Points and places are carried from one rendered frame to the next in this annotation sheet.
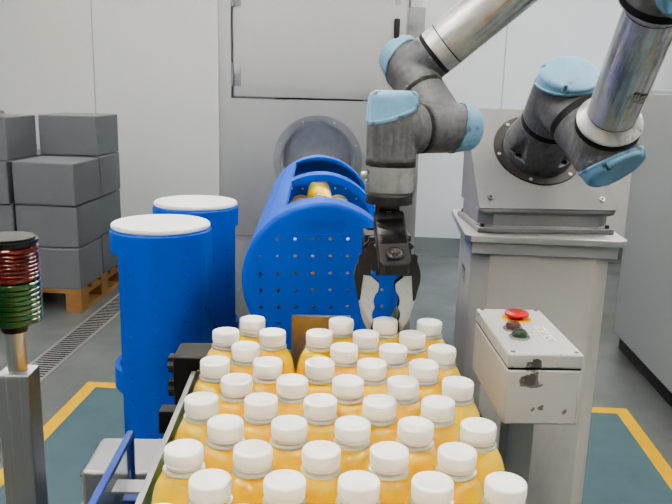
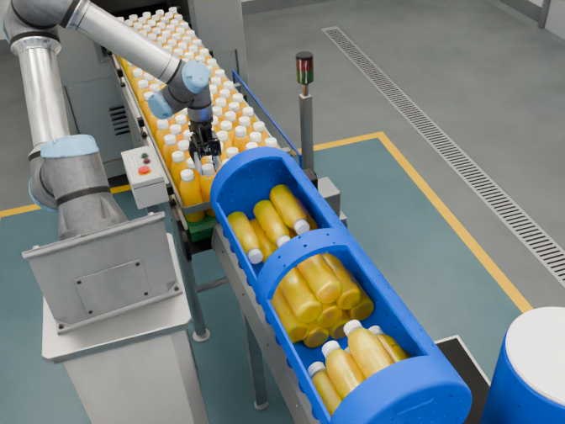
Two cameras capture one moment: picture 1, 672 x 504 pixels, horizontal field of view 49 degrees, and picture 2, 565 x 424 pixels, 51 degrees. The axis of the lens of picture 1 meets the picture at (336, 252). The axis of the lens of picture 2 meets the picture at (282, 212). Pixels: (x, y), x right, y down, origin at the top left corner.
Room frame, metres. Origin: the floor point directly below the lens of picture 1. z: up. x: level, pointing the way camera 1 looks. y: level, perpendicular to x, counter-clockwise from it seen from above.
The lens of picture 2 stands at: (2.65, -0.33, 2.13)
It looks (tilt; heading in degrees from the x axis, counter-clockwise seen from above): 39 degrees down; 163
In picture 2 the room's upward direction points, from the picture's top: 4 degrees counter-clockwise
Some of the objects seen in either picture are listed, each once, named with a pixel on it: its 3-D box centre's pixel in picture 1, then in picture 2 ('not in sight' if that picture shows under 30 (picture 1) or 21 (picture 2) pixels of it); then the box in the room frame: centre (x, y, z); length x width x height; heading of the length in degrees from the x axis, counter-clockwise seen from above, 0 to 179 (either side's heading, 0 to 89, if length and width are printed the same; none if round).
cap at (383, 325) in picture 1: (385, 325); (208, 168); (1.10, -0.08, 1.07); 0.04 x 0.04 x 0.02
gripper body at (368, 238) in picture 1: (387, 232); (204, 135); (1.12, -0.08, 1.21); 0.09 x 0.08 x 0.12; 2
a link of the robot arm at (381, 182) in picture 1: (387, 180); (201, 110); (1.12, -0.08, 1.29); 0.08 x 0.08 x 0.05
